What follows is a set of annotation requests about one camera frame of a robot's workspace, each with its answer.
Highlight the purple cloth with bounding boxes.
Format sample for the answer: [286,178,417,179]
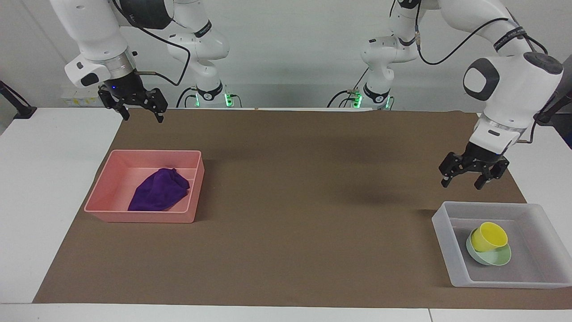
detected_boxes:
[128,168,191,212]

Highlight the light green bowl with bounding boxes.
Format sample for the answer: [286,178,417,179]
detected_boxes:
[466,228,512,267]

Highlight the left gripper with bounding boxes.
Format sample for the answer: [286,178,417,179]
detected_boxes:
[438,142,510,191]

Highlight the black stand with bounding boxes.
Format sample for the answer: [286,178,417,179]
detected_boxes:
[535,87,572,126]
[0,80,37,119]

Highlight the pink plastic box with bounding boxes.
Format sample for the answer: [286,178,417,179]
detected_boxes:
[84,150,205,224]

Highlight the yellow plastic cup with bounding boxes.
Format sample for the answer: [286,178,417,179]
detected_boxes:
[470,222,509,253]

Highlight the translucent white plastic box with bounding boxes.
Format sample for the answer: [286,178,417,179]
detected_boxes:
[431,201,572,288]

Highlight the black cable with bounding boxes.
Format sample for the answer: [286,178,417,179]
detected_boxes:
[413,0,513,67]
[327,67,370,108]
[110,0,192,87]
[176,86,198,108]
[518,106,542,144]

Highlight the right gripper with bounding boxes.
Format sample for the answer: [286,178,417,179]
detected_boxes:
[97,72,169,124]

